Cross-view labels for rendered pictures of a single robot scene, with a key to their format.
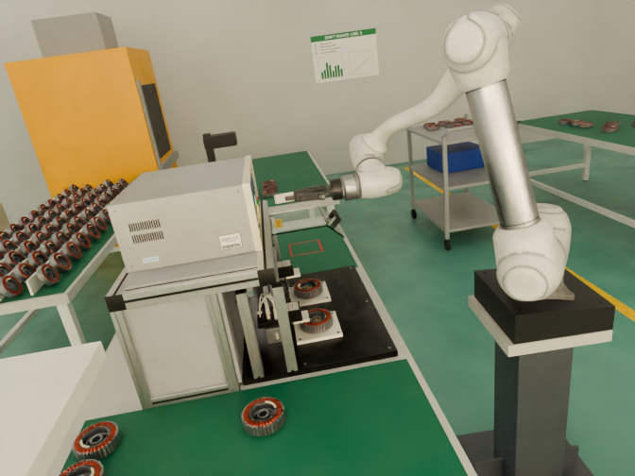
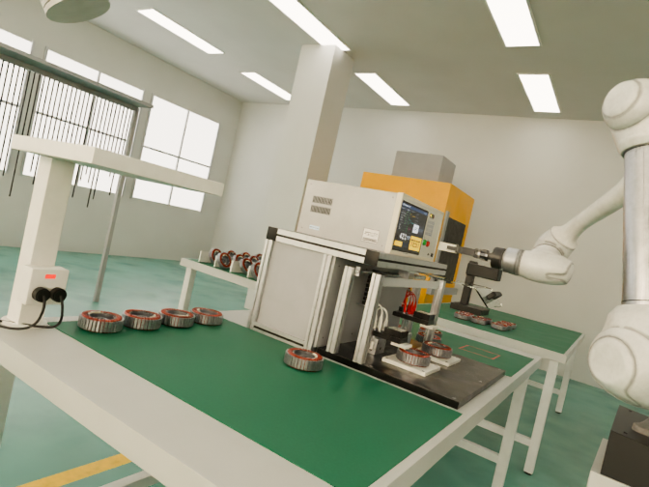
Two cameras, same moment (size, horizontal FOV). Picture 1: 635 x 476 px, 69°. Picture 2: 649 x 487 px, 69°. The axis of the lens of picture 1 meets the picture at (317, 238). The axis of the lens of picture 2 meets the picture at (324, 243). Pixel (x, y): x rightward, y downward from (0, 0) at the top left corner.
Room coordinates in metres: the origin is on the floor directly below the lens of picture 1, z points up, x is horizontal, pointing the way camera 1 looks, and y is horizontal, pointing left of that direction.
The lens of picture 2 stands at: (-0.13, -0.59, 1.14)
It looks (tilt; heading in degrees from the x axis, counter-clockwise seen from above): 1 degrees down; 37
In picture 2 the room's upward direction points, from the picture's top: 13 degrees clockwise
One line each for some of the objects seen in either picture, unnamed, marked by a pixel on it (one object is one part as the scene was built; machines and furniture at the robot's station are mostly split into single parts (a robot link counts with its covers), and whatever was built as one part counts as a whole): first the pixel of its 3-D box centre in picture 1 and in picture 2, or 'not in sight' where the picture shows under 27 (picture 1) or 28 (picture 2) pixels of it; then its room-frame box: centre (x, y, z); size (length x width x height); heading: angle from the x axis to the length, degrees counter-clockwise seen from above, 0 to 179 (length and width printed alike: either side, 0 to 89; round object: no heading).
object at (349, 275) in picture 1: (309, 314); (419, 362); (1.45, 0.07, 0.76); 0.64 x 0.47 x 0.02; 5
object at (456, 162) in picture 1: (458, 175); not in sight; (3.89, -1.31, 0.51); 1.01 x 0.60 x 1.01; 5
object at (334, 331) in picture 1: (317, 327); (411, 363); (1.33, 0.04, 0.78); 0.15 x 0.15 x 0.01; 5
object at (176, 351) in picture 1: (179, 350); (289, 293); (1.10, 0.43, 0.91); 0.28 x 0.03 x 0.32; 95
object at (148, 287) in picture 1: (204, 244); (365, 252); (1.43, 0.37, 1.09); 0.68 x 0.44 x 0.05; 5
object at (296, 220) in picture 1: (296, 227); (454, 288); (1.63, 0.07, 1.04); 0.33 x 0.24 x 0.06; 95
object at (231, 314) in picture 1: (234, 286); (370, 300); (1.43, 0.31, 0.92); 0.66 x 0.01 x 0.30; 5
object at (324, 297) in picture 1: (308, 294); (435, 356); (1.57, 0.06, 0.78); 0.15 x 0.15 x 0.01; 5
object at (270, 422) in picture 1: (264, 416); (303, 358); (0.95, 0.20, 0.77); 0.11 x 0.11 x 0.04
